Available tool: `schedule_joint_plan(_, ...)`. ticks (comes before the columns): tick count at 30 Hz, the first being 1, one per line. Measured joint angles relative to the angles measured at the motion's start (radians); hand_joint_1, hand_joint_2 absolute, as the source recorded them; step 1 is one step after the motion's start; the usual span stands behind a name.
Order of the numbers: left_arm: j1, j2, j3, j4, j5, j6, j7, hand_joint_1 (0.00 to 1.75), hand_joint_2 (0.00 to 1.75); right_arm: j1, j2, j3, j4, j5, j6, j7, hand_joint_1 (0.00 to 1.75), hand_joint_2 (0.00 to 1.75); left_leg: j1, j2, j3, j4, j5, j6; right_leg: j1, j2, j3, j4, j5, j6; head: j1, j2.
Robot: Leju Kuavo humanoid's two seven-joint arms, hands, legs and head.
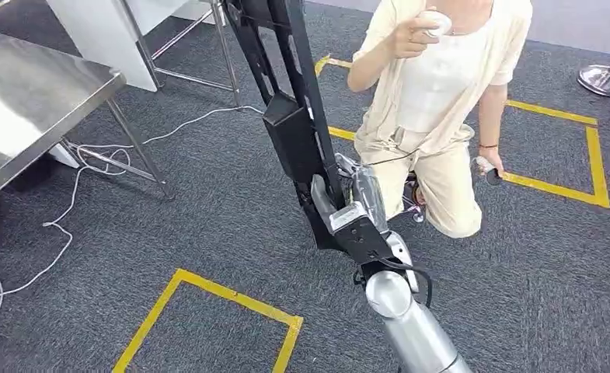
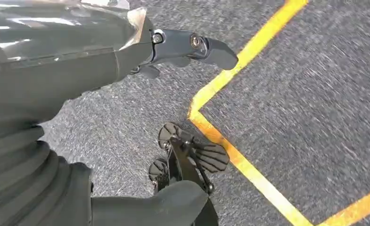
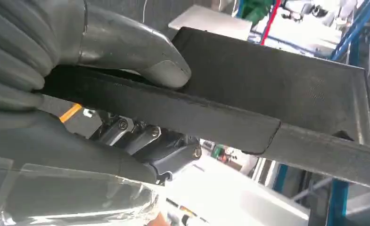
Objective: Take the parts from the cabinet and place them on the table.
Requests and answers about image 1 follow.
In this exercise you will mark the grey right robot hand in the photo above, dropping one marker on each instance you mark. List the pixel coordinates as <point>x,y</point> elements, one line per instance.
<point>369,193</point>

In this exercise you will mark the person's left hand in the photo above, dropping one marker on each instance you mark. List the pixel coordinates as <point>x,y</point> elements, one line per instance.
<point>492,157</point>

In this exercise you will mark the person's right hand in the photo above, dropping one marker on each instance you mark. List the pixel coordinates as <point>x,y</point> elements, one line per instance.
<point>407,36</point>

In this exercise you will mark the white and black handheld controller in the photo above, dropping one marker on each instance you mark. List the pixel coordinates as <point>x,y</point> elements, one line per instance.
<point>489,174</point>

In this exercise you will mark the long black plastic part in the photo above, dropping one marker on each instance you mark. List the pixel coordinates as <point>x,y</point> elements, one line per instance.
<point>294,134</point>

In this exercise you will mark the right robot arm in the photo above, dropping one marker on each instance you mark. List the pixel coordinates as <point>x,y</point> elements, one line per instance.
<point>413,329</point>

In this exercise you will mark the person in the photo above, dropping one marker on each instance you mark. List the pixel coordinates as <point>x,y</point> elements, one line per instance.
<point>438,92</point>

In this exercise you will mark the yellow floor tape rectangle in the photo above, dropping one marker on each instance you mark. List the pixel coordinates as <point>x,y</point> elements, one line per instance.
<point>232,296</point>
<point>598,154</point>

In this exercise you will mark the steel stanchion base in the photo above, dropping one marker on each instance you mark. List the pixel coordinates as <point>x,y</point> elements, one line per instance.
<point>600,80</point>

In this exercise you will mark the white partition panel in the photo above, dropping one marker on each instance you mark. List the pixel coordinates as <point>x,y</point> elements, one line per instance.
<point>104,31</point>

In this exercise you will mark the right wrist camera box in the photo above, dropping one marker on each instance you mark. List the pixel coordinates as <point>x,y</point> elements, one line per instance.
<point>361,239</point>

